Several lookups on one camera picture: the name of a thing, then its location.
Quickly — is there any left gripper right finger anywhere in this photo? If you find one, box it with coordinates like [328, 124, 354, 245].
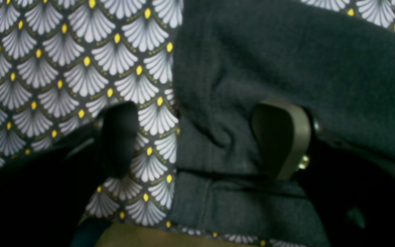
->
[251, 99, 312, 181]

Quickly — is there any fan-patterned table cloth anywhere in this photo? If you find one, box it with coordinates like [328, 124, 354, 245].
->
[0, 0, 395, 247]

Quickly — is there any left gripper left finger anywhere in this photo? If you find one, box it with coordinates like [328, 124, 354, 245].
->
[95, 102, 139, 178]

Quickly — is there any dark grey T-shirt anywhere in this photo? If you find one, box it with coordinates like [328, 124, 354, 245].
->
[169, 0, 395, 247]

